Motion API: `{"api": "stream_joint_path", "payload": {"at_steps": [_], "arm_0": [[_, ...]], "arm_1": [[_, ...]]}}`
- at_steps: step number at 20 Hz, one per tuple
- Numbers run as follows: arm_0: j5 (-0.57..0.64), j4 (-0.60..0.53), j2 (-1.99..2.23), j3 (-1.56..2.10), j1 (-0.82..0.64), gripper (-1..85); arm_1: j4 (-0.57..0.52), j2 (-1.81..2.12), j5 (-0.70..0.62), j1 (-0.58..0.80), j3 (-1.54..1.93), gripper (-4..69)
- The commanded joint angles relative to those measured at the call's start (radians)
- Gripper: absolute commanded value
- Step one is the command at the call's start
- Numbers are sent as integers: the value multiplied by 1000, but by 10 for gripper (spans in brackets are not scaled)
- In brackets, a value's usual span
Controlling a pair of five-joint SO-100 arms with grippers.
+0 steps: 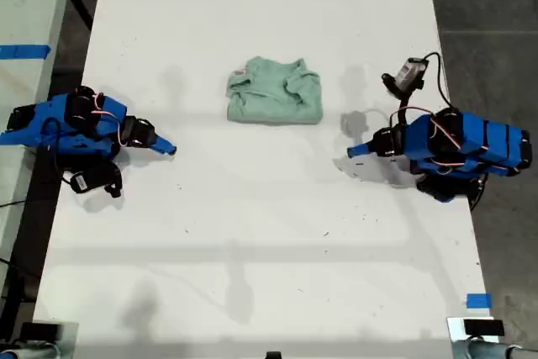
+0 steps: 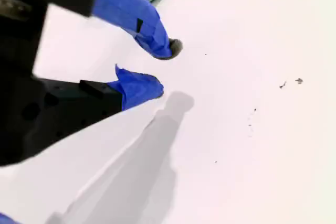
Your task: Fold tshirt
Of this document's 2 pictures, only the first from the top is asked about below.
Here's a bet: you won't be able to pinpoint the pale green T-shirt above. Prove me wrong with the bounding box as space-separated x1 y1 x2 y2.
225 55 324 125

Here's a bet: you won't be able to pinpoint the black camera stalk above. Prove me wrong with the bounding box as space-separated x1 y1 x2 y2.
98 161 124 199
398 89 416 125

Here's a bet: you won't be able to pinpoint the black stand legs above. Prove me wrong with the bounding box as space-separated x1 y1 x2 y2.
66 0 96 34

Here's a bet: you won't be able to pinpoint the black camera cable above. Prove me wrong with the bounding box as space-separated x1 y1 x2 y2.
424 51 457 111

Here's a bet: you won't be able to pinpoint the pale side table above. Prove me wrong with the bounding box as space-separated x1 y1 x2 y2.
0 0 77 293

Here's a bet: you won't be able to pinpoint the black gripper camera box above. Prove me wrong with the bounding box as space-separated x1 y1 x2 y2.
69 170 102 195
381 57 430 99

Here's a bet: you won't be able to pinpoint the long blue tape strip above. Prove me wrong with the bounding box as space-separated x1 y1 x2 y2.
0 44 52 61

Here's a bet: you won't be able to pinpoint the short blue tape strip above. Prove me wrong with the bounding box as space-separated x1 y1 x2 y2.
466 293 493 309

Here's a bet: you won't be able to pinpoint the grey metal tube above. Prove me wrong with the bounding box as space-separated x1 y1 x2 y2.
0 341 60 359
452 338 538 359

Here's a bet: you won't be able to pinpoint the small black box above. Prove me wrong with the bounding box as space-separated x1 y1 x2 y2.
463 319 505 338
19 322 61 342

